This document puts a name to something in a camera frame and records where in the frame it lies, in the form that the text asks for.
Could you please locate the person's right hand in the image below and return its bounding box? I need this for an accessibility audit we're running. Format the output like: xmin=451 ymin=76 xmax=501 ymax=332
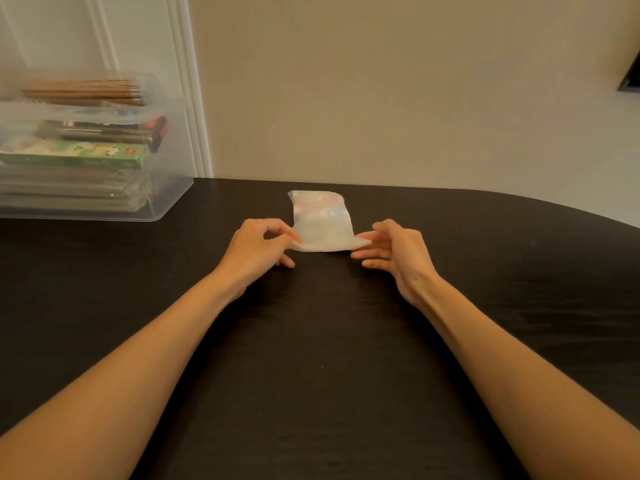
xmin=349 ymin=219 xmax=443 ymax=308

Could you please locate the green pencil box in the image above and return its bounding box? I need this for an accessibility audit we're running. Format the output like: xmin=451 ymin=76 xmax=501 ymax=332
xmin=0 ymin=139 xmax=151 ymax=171

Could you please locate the black wall television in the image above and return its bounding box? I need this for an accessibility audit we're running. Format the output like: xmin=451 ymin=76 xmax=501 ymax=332
xmin=618 ymin=52 xmax=640 ymax=93

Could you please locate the person's left forearm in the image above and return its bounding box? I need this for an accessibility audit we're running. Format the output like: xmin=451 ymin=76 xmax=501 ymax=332
xmin=0 ymin=272 xmax=241 ymax=480

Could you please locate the bundle of wooden pencils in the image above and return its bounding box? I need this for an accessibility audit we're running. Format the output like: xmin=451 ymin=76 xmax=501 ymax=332
xmin=22 ymin=78 xmax=146 ymax=107

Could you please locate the person's right forearm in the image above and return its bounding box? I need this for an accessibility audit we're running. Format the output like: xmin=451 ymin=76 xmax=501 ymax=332
xmin=417 ymin=279 xmax=640 ymax=480

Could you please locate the person's left hand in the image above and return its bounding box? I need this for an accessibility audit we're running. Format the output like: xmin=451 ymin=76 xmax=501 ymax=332
xmin=215 ymin=218 xmax=303 ymax=301

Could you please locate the translucent plastic sheet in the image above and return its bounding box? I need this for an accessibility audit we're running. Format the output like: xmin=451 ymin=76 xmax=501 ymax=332
xmin=287 ymin=190 xmax=373 ymax=254

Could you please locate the clear plastic storage bin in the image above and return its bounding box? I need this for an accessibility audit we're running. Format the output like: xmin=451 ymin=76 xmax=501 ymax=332
xmin=0 ymin=72 xmax=195 ymax=223

